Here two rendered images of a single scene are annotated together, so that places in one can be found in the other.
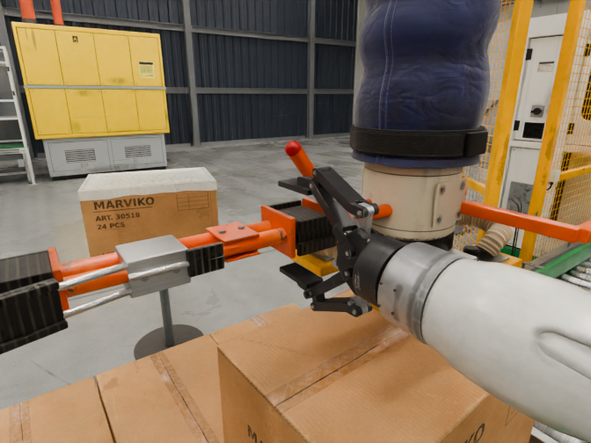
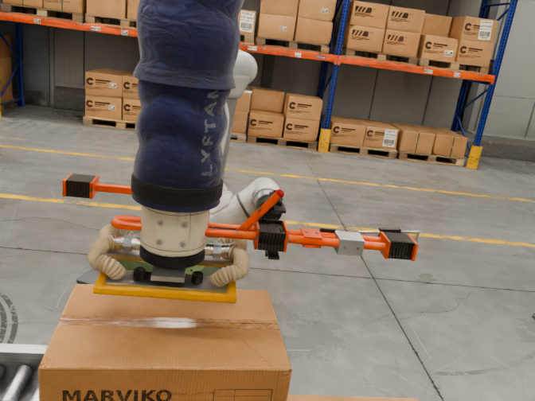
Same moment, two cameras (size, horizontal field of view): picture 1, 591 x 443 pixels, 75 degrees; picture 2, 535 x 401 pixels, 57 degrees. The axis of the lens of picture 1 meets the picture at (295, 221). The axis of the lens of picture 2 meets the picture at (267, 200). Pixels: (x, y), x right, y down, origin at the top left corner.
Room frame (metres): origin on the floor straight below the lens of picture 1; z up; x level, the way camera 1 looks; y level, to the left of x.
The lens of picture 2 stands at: (1.62, 0.53, 1.72)
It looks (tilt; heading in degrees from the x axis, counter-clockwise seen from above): 18 degrees down; 207
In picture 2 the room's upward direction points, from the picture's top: 7 degrees clockwise
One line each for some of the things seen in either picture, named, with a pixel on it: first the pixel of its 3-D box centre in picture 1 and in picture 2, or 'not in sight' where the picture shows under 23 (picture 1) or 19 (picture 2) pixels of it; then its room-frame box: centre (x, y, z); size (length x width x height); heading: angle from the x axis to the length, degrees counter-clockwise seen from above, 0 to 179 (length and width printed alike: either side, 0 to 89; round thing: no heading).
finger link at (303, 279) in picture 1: (300, 274); (272, 252); (0.51, -0.01, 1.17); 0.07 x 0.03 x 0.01; 35
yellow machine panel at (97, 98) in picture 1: (99, 105); not in sight; (7.39, 3.61, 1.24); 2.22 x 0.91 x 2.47; 123
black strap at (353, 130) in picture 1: (416, 137); (177, 183); (0.68, -0.21, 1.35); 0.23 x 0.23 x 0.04
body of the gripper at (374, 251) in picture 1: (369, 265); (270, 212); (0.40, -0.09, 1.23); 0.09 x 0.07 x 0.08; 35
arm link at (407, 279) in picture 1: (423, 290); (267, 204); (0.34, -0.13, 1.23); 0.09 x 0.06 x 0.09; 125
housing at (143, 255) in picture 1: (153, 264); (348, 243); (0.42, 0.17, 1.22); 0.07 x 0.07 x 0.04; 35
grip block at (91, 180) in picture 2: not in sight; (81, 185); (0.64, -0.61, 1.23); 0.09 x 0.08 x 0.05; 35
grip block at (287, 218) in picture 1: (299, 225); (270, 234); (0.54, -0.01, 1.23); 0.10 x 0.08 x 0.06; 35
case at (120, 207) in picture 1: (154, 214); not in sight; (1.92, 0.74, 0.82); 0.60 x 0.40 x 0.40; 111
